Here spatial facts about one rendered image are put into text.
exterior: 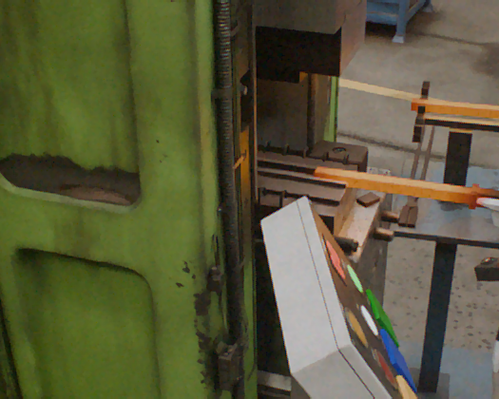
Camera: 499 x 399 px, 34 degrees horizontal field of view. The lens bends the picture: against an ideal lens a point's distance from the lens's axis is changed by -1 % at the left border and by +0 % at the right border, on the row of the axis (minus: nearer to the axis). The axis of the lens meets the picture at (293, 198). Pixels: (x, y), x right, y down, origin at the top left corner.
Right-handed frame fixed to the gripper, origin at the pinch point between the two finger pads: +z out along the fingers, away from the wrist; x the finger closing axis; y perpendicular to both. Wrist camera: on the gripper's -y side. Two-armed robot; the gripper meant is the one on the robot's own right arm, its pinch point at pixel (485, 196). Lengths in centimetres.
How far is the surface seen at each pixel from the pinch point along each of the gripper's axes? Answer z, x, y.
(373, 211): 22.8, 2.3, 8.8
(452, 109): 12.2, 48.1, 3.7
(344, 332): 12, -72, -20
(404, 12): 77, 366, 82
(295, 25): 34, -17, -37
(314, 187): 34.0, -4.5, 1.2
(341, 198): 27.7, -6.5, 1.4
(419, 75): 57, 311, 101
